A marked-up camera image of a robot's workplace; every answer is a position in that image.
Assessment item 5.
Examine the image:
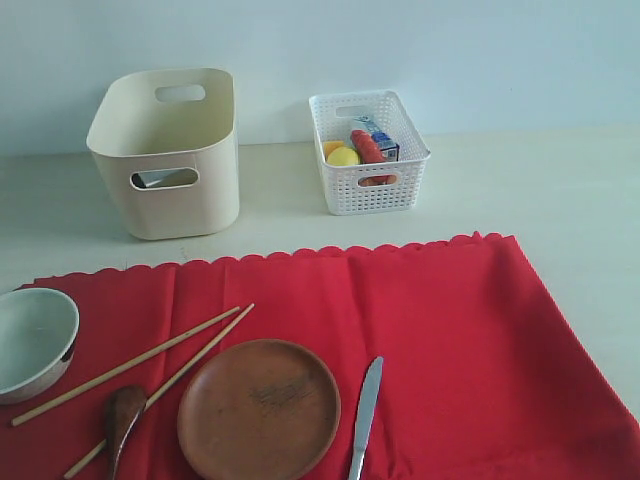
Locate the cream plastic bin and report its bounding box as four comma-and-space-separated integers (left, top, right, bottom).
86, 68, 240, 240

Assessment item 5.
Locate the orange cheese block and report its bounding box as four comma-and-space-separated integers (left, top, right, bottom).
322, 140, 345, 157

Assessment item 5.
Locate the blue white milk carton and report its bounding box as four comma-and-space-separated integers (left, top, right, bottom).
351, 115, 400, 161

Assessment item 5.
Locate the wooden chopstick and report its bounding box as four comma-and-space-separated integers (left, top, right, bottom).
63, 303, 255, 479
9, 306, 240, 427

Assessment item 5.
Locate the brown wooden spoon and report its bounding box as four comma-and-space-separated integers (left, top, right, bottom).
104, 385, 147, 479

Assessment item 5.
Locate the silver table knife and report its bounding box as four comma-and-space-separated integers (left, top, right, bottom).
347, 356, 384, 480

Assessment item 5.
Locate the pale green bowl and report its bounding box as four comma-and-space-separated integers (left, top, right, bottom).
0, 288, 80, 405

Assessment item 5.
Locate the orange fried food piece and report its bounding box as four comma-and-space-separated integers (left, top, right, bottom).
358, 175, 398, 187

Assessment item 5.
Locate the white perforated plastic basket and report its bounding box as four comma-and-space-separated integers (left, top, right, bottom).
309, 90, 431, 215

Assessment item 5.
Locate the stainless steel cup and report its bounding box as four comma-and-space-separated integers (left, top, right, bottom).
131, 168, 199, 189

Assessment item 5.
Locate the brown wooden plate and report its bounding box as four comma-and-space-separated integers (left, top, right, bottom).
177, 339, 341, 479

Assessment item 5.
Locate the red scalloped cloth mat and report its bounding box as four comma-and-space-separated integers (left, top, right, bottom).
0, 231, 640, 480

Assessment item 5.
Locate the yellow lemon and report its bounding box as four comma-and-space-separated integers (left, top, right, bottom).
326, 146, 360, 167

